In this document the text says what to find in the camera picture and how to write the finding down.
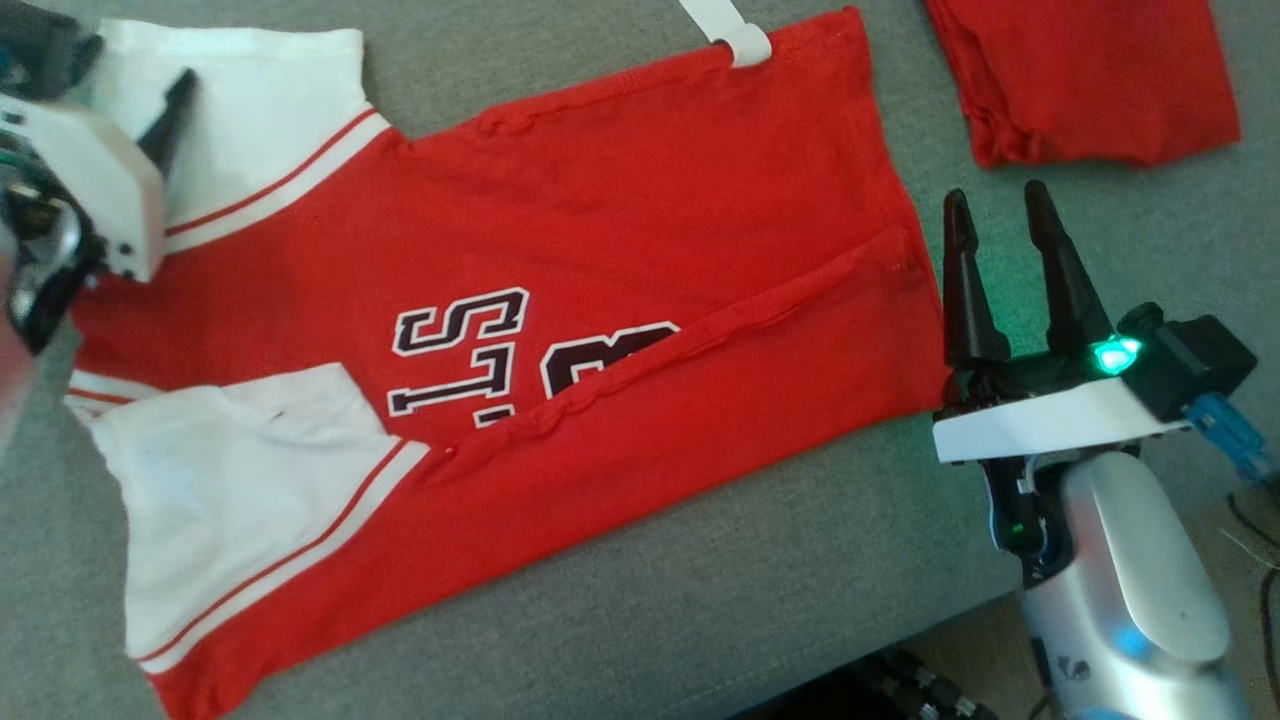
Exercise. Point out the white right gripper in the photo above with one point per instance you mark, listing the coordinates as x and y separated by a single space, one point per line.
1050 420

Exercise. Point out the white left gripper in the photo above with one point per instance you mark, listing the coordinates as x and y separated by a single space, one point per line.
90 180

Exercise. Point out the plain red garment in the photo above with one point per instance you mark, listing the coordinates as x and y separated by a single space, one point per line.
1080 80

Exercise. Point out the red jersey with letter print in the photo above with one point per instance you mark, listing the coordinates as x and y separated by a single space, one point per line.
650 200

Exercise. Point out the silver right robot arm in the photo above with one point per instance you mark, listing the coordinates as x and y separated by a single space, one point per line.
1130 560

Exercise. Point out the grey sofa seat cushion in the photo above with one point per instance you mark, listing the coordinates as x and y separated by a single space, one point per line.
800 560

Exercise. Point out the white strip tag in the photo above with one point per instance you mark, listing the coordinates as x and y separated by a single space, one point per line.
735 35

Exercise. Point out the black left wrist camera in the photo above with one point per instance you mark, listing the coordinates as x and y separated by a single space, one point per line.
40 45

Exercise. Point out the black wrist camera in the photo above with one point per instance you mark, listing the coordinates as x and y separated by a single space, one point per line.
1195 360
40 45

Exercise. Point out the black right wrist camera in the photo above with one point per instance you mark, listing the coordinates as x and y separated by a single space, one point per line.
1195 360

